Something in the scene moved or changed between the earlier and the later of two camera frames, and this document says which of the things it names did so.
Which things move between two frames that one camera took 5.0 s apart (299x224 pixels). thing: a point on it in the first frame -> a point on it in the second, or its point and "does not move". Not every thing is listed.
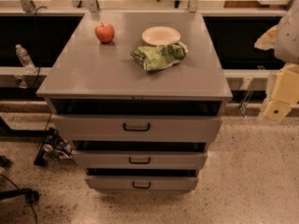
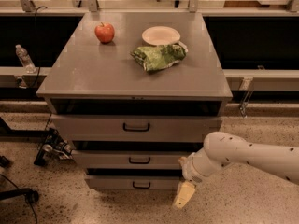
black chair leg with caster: x=32 y=196 does not move
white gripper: x=288 y=42 -> x=191 y=172
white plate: x=161 y=35 does not move
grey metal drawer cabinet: x=139 y=94 does not move
